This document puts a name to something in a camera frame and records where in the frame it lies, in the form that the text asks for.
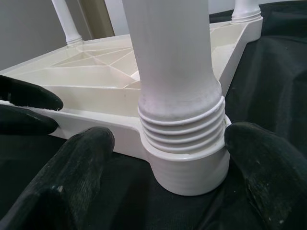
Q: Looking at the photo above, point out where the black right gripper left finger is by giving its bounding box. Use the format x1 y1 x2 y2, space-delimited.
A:
0 126 115 230

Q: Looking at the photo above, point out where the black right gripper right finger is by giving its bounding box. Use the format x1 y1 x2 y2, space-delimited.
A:
225 121 307 230

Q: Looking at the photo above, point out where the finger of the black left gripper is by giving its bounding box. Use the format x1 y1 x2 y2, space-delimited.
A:
0 104 59 138
0 74 64 113

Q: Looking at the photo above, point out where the white plastic table top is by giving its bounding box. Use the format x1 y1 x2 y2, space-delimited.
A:
0 16 264 196

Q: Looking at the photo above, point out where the white plastic table leg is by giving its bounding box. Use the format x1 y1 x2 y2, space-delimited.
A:
51 0 84 46
231 0 262 24
124 0 228 156

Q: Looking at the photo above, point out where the black table cloth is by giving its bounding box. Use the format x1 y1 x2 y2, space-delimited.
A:
0 0 307 230

